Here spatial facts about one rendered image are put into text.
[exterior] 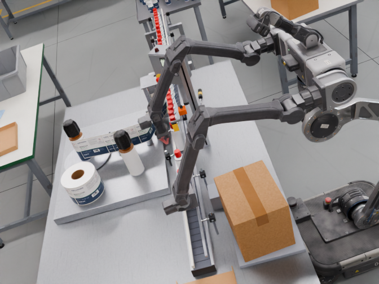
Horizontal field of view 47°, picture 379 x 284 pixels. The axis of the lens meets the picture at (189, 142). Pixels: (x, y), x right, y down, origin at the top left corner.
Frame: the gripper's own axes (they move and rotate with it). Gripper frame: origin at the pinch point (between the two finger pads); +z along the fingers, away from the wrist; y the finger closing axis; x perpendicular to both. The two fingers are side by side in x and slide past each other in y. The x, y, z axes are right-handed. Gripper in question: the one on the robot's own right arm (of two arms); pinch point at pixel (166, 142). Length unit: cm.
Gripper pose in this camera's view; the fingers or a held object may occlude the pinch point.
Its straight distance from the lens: 244.6
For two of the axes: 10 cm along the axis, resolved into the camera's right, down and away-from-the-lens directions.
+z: 2.6, 7.4, 6.2
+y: 1.3, 6.1, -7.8
